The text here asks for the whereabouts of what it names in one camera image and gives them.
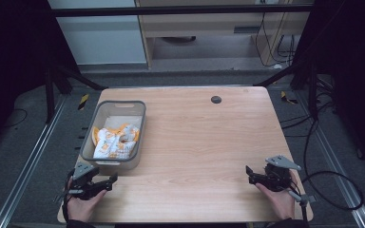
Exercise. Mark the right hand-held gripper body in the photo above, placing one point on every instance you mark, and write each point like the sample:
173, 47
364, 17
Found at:
278, 175

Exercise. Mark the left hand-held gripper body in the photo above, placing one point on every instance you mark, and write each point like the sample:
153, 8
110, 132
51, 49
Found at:
84, 172

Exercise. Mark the grey plastic storage basket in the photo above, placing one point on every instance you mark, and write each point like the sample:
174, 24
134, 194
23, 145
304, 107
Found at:
88, 144

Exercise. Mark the white and orange cloth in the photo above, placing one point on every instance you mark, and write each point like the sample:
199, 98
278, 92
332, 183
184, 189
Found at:
115, 144

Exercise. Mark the person's right hand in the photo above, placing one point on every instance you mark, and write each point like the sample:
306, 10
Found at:
280, 202

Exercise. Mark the person's left hand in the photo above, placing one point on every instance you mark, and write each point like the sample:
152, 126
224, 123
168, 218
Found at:
82, 209

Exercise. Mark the yellow and black tape strip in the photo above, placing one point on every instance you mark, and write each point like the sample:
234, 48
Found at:
287, 98
83, 101

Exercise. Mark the round dark table grommet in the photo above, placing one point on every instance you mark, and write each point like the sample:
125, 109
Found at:
216, 99

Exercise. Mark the black metal stand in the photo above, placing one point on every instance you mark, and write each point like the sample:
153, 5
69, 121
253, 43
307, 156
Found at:
49, 95
312, 91

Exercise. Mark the black curtain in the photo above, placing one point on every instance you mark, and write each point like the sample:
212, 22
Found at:
355, 63
12, 63

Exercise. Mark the white cabinet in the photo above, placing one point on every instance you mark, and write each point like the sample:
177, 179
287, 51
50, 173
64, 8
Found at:
101, 39

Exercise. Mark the light wooden desk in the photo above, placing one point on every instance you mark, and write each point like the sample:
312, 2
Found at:
202, 23

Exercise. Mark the aluminium floor rail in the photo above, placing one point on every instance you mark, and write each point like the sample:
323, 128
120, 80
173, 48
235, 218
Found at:
28, 164
339, 171

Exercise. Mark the black horizontal frame bar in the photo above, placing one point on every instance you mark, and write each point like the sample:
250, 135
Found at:
171, 10

